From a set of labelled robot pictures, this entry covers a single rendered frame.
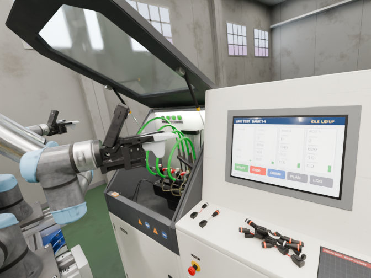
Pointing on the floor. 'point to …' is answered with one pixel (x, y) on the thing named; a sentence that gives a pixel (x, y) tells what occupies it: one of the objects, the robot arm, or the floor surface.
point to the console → (227, 193)
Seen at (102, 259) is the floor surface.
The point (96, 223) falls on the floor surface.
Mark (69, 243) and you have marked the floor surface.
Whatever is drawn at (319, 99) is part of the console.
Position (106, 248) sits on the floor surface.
